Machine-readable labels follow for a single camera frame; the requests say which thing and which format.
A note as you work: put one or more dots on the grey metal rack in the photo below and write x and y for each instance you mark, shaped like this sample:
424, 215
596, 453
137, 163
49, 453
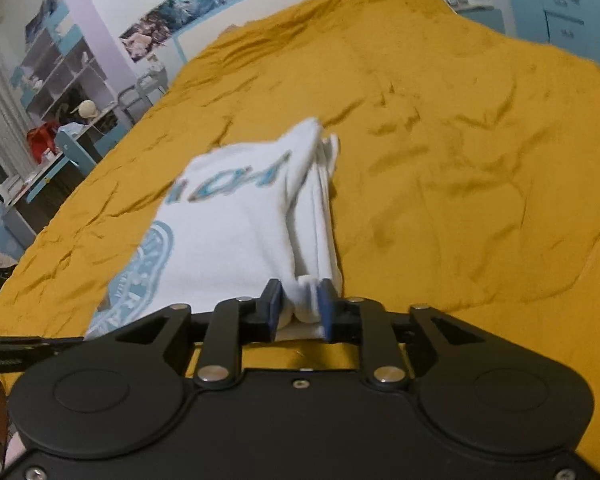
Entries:
135, 100

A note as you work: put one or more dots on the white long-sleeve printed shirt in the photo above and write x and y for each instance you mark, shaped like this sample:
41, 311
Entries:
235, 218

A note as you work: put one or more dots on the blue desk chair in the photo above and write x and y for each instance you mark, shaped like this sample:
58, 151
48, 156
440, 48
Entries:
85, 145

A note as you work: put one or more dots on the blue nightstand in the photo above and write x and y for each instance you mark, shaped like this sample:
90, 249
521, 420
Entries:
483, 14

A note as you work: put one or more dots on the blue white desk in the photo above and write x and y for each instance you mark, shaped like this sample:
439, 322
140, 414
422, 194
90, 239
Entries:
27, 204

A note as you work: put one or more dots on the mustard yellow quilt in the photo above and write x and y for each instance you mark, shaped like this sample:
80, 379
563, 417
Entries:
468, 176

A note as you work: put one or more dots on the anime wall posters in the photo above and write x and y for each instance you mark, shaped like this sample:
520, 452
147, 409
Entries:
157, 26

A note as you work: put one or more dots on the round beige lamp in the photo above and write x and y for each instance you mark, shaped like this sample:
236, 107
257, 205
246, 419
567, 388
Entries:
87, 110

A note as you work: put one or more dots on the grey window curtain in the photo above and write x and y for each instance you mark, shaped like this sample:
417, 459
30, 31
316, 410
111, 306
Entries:
15, 155

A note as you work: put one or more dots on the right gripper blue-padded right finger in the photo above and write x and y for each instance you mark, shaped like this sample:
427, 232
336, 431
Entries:
366, 324

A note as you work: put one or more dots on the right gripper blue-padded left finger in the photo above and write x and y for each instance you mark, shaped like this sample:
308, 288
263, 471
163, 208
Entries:
234, 324

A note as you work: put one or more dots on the white blue wall shelf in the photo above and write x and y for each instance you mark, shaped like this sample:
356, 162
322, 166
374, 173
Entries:
69, 49

